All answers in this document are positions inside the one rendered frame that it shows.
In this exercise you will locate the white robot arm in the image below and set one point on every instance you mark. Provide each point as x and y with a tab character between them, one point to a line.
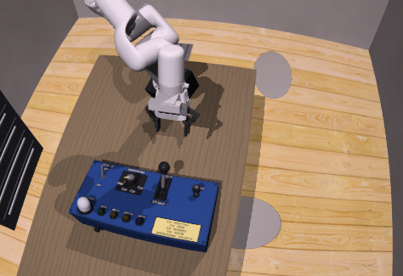
168	72

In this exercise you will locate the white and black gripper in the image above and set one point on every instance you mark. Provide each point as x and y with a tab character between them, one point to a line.
184	97

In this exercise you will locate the blue control panel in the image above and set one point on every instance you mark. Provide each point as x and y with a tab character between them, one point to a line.
172	216

